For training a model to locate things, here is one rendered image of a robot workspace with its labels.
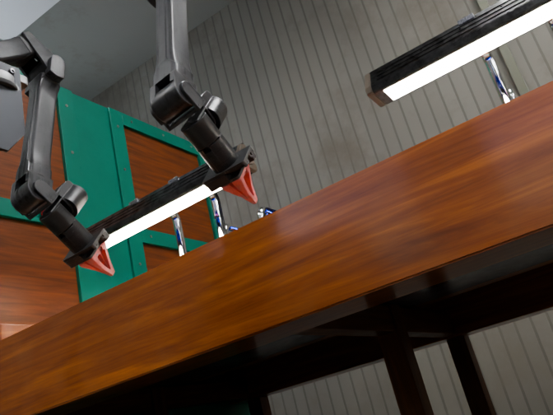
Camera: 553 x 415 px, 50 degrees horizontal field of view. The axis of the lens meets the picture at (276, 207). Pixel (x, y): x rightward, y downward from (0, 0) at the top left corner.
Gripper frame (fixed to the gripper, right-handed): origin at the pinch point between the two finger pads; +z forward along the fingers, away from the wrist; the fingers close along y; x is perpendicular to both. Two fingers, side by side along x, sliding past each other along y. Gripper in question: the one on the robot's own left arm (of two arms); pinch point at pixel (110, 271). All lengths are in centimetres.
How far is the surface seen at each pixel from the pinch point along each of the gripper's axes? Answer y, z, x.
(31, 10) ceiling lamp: 125, -70, -223
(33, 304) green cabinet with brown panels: 48, 6, -16
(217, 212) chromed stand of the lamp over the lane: -8.7, 15.2, -36.7
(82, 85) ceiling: 174, -16, -280
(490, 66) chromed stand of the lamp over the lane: -90, 15, -38
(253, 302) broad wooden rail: -45, 5, 26
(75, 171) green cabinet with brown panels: 47, -10, -67
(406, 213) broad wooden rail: -74, 3, 23
